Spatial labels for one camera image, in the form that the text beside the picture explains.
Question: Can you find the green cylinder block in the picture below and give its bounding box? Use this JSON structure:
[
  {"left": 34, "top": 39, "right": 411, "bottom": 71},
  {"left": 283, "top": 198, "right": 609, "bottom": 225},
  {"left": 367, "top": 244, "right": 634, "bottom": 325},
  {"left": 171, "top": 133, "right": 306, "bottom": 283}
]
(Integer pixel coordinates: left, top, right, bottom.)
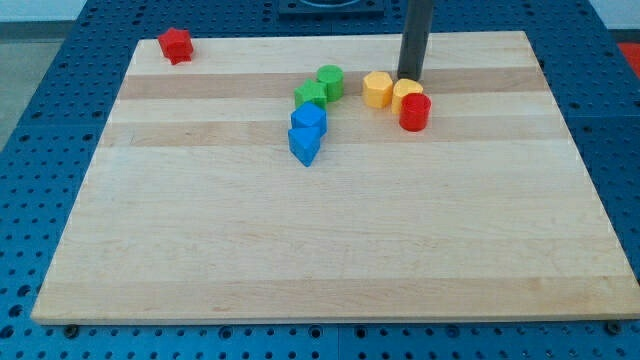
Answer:
[{"left": 316, "top": 64, "right": 344, "bottom": 102}]

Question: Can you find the yellow hexagon block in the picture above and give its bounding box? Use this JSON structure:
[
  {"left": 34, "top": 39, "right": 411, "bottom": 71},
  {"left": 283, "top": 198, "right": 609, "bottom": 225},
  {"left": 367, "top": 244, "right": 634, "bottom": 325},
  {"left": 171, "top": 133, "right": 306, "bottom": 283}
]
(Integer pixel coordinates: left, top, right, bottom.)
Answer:
[{"left": 362, "top": 71, "right": 393, "bottom": 109}]

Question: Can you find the blue triangle block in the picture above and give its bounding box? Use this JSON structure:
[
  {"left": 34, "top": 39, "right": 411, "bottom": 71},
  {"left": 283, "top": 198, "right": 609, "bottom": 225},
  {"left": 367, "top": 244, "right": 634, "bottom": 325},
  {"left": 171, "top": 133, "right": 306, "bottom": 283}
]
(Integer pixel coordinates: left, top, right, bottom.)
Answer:
[{"left": 288, "top": 127, "right": 321, "bottom": 167}]

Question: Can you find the blue cube block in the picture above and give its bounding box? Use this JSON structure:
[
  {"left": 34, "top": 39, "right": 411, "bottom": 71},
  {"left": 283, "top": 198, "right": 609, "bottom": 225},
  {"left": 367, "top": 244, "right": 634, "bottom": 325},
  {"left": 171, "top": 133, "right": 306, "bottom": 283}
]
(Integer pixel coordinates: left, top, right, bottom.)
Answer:
[{"left": 290, "top": 102, "right": 327, "bottom": 136}]

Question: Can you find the green star block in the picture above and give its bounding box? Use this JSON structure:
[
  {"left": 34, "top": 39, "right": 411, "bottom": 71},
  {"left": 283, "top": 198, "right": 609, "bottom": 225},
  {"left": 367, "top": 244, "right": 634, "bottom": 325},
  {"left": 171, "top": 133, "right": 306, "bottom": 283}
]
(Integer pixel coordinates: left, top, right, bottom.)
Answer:
[{"left": 294, "top": 79, "right": 328, "bottom": 109}]

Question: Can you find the red cylinder block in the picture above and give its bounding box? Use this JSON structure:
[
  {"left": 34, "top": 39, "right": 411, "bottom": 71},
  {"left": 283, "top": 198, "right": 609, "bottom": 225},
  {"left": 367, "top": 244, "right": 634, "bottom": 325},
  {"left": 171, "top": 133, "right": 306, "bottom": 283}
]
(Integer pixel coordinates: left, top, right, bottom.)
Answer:
[{"left": 399, "top": 93, "right": 432, "bottom": 132}]

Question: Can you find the yellow heart block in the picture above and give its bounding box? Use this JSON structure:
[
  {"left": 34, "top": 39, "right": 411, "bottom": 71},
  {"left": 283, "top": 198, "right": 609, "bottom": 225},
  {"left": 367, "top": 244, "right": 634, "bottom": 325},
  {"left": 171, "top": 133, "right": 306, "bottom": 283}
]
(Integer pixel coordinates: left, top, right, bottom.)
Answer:
[{"left": 391, "top": 79, "right": 423, "bottom": 115}]

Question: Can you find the wooden board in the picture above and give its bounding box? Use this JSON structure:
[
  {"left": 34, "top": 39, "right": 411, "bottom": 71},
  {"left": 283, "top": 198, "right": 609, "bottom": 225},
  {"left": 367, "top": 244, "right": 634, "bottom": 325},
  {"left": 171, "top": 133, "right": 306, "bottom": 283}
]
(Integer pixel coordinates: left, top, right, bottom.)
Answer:
[{"left": 31, "top": 31, "right": 639, "bottom": 325}]

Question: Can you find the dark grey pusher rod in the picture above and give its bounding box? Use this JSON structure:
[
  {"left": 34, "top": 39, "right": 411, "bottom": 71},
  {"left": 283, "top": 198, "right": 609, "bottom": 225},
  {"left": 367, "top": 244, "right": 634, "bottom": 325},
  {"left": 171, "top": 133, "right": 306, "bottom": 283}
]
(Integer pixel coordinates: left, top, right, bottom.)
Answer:
[{"left": 397, "top": 0, "right": 434, "bottom": 81}]

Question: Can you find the red star block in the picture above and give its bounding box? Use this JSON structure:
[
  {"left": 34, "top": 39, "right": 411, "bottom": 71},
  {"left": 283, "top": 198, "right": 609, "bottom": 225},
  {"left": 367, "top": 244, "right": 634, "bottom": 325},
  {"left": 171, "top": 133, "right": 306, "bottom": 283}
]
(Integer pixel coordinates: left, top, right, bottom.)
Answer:
[{"left": 157, "top": 27, "right": 194, "bottom": 65}]

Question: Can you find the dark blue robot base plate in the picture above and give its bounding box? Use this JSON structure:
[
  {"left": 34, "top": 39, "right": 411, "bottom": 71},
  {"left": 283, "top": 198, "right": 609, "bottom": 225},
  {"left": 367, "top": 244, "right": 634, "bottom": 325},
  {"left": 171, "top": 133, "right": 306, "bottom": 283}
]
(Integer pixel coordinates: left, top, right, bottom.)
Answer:
[{"left": 277, "top": 0, "right": 385, "bottom": 18}]

